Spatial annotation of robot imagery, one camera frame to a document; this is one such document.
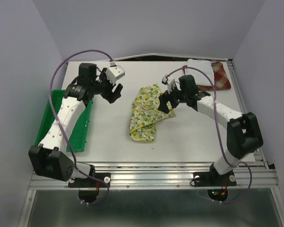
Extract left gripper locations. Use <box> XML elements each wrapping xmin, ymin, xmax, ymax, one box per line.
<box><xmin>92</xmin><ymin>69</ymin><xmax>124</xmax><ymax>104</ymax></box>

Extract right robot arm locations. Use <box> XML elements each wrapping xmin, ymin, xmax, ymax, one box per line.
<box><xmin>158</xmin><ymin>75</ymin><xmax>263</xmax><ymax>187</ymax></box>

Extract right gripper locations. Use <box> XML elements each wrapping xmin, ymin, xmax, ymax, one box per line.
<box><xmin>157</xmin><ymin>82</ymin><xmax>188</xmax><ymax>114</ymax></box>

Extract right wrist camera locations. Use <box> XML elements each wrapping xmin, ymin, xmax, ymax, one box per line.
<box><xmin>161</xmin><ymin>75</ymin><xmax>177</xmax><ymax>93</ymax></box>

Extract white skirt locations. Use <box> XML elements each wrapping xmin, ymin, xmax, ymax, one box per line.
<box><xmin>185</xmin><ymin>59</ymin><xmax>214</xmax><ymax>87</ymax></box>

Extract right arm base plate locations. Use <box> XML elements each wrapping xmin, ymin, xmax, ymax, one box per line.
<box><xmin>190</xmin><ymin>171</ymin><xmax>237</xmax><ymax>187</ymax></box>

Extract green plastic tray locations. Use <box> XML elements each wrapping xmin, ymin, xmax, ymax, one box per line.
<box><xmin>35</xmin><ymin>89</ymin><xmax>93</xmax><ymax>153</ymax></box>

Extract yellow floral skirt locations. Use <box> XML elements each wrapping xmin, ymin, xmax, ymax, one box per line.
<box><xmin>129</xmin><ymin>84</ymin><xmax>176</xmax><ymax>143</ymax></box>

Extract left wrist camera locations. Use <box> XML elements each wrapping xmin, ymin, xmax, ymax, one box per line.
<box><xmin>106</xmin><ymin>61</ymin><xmax>125</xmax><ymax>85</ymax></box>

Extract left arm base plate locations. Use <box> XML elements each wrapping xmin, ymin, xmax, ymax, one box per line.
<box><xmin>68</xmin><ymin>172</ymin><xmax>111</xmax><ymax>188</ymax></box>

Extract aluminium rail frame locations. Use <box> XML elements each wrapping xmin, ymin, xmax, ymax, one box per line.
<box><xmin>29</xmin><ymin>59</ymin><xmax>284</xmax><ymax>227</ymax></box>

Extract red plaid skirt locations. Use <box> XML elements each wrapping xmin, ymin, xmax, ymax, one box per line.
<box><xmin>182</xmin><ymin>61</ymin><xmax>231</xmax><ymax>91</ymax></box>

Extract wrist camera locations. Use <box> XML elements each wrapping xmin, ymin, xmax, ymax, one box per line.
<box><xmin>161</xmin><ymin>75</ymin><xmax>177</xmax><ymax>93</ymax></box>
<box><xmin>106</xmin><ymin>61</ymin><xmax>125</xmax><ymax>85</ymax></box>

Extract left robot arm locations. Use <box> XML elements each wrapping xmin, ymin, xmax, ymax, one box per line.
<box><xmin>28</xmin><ymin>61</ymin><xmax>125</xmax><ymax>186</ymax></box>

